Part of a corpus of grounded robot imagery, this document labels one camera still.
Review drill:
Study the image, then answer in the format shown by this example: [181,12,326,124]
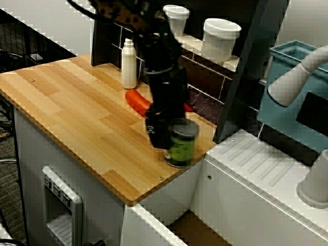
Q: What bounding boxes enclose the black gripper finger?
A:
[146,122,171,149]

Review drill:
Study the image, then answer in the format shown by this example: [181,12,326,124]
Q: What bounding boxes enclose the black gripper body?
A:
[146,67,188,126]

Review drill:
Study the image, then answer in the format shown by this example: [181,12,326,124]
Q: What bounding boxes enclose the green labelled tin can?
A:
[163,118,200,169]

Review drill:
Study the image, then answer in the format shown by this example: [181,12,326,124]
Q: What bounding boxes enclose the white toy sink unit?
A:
[120,128,328,246]

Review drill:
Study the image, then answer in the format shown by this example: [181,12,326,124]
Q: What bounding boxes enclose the orange toy sausage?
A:
[125,89,153,118]

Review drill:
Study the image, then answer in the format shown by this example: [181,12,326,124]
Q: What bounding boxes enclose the white plastic bottle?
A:
[121,38,138,90]

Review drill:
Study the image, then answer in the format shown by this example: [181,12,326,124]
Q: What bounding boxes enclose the black shelf with tiled backsplash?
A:
[91,0,290,144]

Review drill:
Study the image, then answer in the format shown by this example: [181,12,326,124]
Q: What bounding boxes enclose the large white lidded jar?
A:
[201,17,242,62]

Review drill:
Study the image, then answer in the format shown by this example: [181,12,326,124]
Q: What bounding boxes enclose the small white lidded jar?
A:
[163,4,191,36]

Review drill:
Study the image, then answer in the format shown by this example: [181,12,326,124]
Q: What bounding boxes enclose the teal plastic container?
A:
[257,40,328,165]

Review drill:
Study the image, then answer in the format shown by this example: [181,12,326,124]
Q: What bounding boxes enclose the grey appliance control panel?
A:
[40,165,84,246]

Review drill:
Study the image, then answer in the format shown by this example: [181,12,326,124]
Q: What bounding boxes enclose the white toy faucet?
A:
[267,45,328,210]

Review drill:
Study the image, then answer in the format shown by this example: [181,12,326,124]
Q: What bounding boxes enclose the white kitchen cabinet body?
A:
[12,102,206,246]

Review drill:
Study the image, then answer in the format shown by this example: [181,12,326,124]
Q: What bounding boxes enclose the black rectangular panel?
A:
[296,91,328,134]

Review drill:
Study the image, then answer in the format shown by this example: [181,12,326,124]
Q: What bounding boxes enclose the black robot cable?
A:
[66,0,113,25]

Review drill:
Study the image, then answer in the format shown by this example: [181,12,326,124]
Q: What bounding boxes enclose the black wire mesh fence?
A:
[0,22,52,65]

